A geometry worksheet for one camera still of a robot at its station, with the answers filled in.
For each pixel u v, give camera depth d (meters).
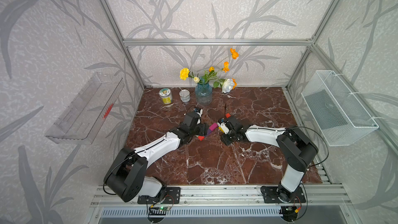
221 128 0.87
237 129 0.73
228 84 0.85
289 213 0.72
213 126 0.98
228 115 1.05
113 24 0.85
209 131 0.96
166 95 1.05
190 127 0.67
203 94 1.02
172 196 0.73
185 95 1.08
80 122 0.64
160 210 0.72
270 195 0.73
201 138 0.93
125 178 0.42
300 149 0.49
